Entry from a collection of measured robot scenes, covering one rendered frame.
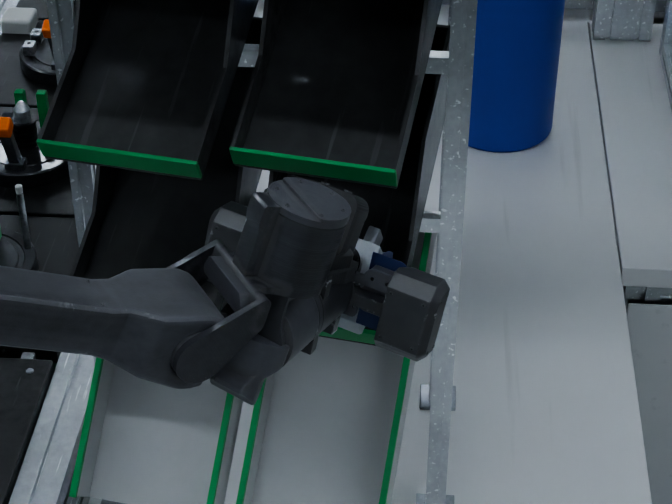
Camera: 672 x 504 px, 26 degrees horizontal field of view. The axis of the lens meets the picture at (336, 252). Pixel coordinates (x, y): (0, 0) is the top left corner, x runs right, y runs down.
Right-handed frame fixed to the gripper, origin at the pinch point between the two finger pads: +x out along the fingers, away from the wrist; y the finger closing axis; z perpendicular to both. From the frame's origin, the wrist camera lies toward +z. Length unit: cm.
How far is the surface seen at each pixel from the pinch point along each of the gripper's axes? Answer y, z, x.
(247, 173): 13.2, 0.2, 9.2
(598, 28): 7, -5, 129
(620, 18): 4, -3, 129
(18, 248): 48, -27, 32
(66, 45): 28.6, 8.1, 2.8
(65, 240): 45, -27, 38
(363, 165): 0.4, 7.9, -0.2
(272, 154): 7.3, 6.8, -1.4
